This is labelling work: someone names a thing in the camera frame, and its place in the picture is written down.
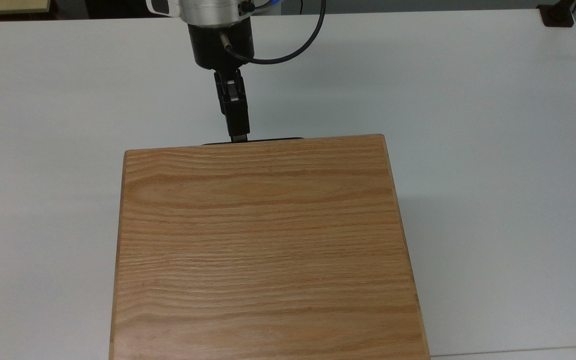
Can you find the light wooden board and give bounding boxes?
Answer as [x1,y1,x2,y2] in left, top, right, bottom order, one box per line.
[0,0,52,16]

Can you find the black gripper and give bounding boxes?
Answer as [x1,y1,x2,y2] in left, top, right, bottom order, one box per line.
[187,22,257,144]

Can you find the wooden drawer cabinet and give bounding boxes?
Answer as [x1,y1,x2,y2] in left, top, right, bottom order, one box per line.
[109,133,431,360]

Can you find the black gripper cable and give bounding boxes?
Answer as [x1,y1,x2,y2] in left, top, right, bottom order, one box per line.
[219,0,327,65]

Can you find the black stand base plate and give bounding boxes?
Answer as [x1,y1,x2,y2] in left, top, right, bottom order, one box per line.
[537,0,576,28]

